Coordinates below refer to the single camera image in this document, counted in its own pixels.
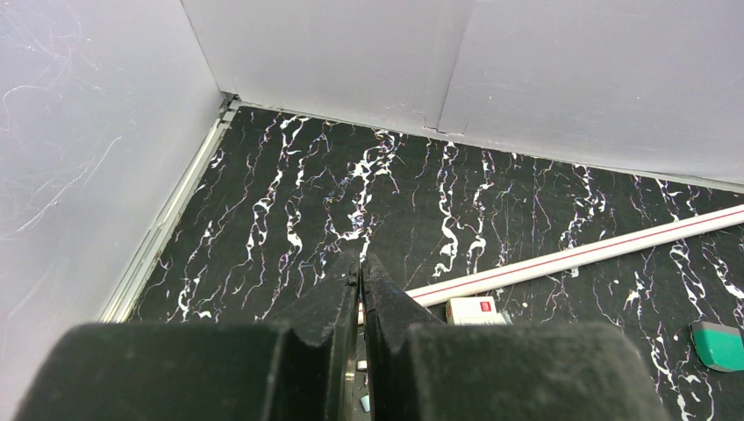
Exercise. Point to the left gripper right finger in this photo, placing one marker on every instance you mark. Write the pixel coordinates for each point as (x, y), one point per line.
(421, 368)

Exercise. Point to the white PVC pipe frame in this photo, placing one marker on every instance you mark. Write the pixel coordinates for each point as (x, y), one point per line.
(526, 270)

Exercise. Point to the green tape roll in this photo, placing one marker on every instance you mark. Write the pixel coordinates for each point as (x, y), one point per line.
(719, 347)

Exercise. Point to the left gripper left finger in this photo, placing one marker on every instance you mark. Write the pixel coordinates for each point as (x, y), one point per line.
(296, 365)

